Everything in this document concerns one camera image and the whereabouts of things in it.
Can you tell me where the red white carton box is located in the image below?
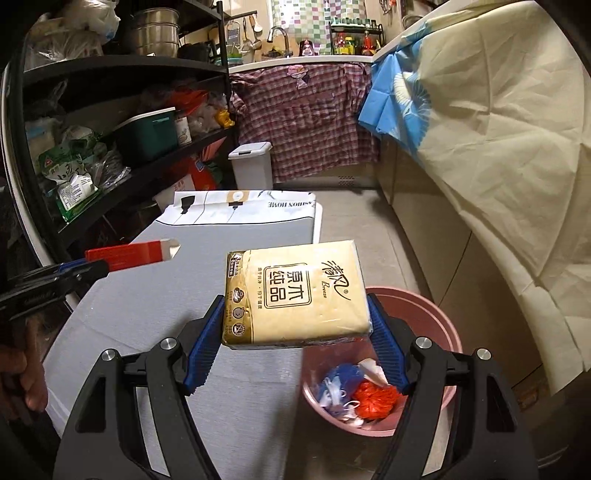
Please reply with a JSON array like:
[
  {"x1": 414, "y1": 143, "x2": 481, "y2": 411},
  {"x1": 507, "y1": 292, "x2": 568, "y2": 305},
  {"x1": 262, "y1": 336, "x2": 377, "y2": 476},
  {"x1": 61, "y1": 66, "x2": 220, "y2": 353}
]
[{"x1": 85, "y1": 239, "x2": 181, "y2": 272}]

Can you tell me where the cream tissue pack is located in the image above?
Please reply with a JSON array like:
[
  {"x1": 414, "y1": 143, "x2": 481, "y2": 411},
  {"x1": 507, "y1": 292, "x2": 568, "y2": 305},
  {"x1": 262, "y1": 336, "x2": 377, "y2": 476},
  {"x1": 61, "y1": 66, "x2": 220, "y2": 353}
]
[{"x1": 222, "y1": 240, "x2": 373, "y2": 349}]

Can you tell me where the red mesh trash ball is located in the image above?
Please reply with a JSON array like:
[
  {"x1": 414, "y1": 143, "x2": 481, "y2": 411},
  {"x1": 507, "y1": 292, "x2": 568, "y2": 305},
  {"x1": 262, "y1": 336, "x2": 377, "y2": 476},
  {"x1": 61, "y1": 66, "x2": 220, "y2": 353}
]
[{"x1": 352, "y1": 380, "x2": 402, "y2": 421}]

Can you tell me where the blue white crumpled trash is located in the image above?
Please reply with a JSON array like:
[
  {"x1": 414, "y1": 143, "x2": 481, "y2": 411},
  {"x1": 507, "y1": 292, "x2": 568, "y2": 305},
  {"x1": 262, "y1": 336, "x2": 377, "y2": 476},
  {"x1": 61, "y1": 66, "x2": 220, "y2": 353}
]
[{"x1": 315, "y1": 363, "x2": 365, "y2": 417}]

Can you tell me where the white plastic trash bin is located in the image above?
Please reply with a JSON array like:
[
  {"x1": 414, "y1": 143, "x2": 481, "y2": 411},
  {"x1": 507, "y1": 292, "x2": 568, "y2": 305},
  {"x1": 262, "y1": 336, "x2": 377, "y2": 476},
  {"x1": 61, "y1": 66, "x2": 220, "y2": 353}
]
[{"x1": 228, "y1": 141, "x2": 273, "y2": 190}]

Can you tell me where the chrome kitchen faucet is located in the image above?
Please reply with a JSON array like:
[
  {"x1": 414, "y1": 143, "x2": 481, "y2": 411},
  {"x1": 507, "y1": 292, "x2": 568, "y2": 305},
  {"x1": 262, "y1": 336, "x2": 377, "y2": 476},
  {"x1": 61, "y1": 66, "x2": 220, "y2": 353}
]
[{"x1": 266, "y1": 26, "x2": 294, "y2": 58}]

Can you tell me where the person's left hand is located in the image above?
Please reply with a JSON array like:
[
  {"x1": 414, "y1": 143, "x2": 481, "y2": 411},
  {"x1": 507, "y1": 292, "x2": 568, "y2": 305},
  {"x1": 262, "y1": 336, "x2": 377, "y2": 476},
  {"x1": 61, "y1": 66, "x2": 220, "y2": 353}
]
[{"x1": 1, "y1": 317, "x2": 48, "y2": 412}]

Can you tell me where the pink plastic basin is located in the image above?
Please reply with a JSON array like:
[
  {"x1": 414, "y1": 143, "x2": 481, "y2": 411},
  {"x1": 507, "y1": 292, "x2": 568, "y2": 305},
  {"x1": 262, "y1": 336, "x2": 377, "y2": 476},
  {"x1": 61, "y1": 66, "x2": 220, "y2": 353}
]
[{"x1": 301, "y1": 286, "x2": 463, "y2": 438}]

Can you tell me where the green white snack bag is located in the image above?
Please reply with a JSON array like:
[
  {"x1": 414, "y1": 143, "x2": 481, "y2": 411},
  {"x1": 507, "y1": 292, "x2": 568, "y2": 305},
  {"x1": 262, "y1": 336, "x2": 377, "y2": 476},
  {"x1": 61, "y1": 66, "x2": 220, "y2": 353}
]
[{"x1": 37, "y1": 133, "x2": 133, "y2": 222}]

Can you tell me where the black metal storage shelf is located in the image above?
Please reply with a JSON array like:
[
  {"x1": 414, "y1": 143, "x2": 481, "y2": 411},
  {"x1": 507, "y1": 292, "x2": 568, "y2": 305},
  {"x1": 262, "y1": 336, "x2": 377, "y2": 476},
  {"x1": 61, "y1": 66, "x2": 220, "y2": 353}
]
[{"x1": 1, "y1": 1, "x2": 238, "y2": 265}]

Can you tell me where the teal storage box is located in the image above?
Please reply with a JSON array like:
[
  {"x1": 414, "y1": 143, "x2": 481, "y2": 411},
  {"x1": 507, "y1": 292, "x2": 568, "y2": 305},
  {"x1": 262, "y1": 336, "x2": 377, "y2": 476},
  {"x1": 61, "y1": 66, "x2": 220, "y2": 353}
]
[{"x1": 112, "y1": 107, "x2": 178, "y2": 159}]

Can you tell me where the steel cooking pot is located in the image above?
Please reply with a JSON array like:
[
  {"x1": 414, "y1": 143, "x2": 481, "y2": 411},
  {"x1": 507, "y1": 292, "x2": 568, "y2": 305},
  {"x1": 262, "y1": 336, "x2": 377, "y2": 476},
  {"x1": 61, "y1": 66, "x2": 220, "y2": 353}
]
[{"x1": 124, "y1": 7, "x2": 179, "y2": 58}]

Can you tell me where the cream countertop cover cloth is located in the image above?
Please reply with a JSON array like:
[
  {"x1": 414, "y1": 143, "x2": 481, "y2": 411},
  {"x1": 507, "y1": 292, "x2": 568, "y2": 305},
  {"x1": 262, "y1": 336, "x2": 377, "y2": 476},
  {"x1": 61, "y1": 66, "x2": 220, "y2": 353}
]
[{"x1": 373, "y1": 0, "x2": 591, "y2": 398}]

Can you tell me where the blue white floral cloth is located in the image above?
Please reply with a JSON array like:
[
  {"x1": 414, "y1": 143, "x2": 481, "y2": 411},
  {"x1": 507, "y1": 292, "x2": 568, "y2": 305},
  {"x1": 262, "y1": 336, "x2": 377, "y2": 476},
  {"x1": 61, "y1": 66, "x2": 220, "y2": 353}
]
[{"x1": 358, "y1": 24, "x2": 432, "y2": 160}]

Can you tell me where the red plaid hanging shirt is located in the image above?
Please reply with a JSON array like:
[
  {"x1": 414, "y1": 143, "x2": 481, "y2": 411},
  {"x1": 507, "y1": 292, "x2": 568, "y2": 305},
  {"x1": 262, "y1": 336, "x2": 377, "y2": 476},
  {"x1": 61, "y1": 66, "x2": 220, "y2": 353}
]
[{"x1": 230, "y1": 63, "x2": 380, "y2": 183}]

